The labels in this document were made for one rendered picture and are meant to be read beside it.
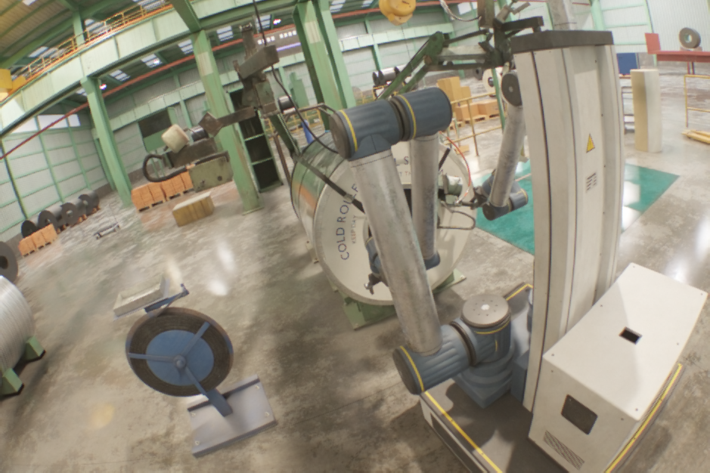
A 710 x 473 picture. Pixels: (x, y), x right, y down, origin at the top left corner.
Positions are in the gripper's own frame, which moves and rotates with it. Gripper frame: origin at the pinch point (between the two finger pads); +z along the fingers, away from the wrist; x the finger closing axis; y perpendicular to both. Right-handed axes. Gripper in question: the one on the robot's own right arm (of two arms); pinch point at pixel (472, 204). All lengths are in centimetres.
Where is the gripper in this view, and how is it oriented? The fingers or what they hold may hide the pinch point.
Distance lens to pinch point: 220.0
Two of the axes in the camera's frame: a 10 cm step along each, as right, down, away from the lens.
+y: 9.6, 1.0, 2.6
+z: -2.8, 4.9, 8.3
